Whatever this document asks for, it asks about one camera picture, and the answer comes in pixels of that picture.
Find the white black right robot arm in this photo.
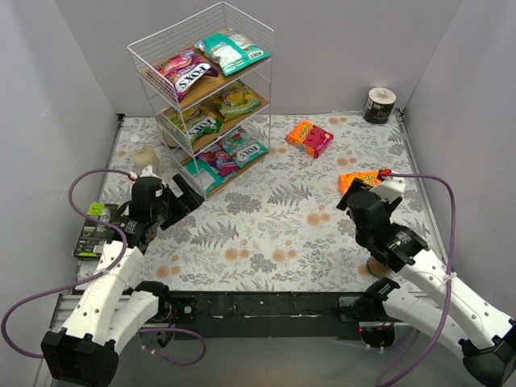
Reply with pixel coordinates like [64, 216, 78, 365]
[337, 177, 515, 386]

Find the teal Fox's fruit candy bag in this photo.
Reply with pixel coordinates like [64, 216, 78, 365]
[218, 127, 268, 168]

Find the teal mint candy bag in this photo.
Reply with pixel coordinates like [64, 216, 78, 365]
[194, 28, 270, 76]
[185, 160, 226, 195]

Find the white wire wooden shelf rack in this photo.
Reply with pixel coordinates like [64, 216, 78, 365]
[127, 2, 274, 198]

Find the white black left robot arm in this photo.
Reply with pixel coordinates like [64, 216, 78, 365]
[41, 169, 204, 386]

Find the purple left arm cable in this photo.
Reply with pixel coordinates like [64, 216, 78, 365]
[0, 168, 207, 367]

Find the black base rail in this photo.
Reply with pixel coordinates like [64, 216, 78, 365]
[132, 288, 414, 339]

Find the black green product box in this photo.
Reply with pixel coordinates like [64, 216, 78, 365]
[73, 202, 119, 260]

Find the red orange candy box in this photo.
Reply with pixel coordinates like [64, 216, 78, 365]
[285, 120, 334, 159]

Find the floral patterned table mat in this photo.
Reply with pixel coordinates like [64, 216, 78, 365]
[130, 114, 412, 292]

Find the cream liquid bottle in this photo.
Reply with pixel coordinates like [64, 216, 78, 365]
[130, 135, 162, 176]

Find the metal tin can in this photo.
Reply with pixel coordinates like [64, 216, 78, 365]
[366, 256, 391, 278]

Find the green yellow Fox's candy bag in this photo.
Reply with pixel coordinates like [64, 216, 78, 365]
[157, 103, 222, 144]
[210, 80, 262, 122]

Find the purple Fox's berries candy bag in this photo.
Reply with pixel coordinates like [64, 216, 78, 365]
[198, 144, 239, 177]
[149, 48, 219, 102]

